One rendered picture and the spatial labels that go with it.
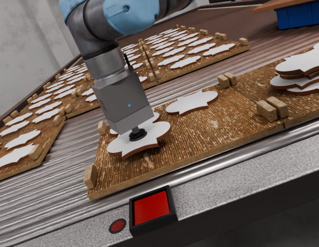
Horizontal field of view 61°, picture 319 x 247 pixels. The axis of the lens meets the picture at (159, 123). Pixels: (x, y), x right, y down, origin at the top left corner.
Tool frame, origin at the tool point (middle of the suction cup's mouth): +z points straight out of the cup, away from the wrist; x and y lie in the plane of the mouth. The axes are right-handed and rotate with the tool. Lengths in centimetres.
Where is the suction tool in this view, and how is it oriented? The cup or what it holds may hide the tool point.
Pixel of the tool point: (140, 140)
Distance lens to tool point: 60.7
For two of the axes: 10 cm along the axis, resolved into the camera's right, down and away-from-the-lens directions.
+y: -8.2, 4.7, -3.3
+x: 4.7, 2.0, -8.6
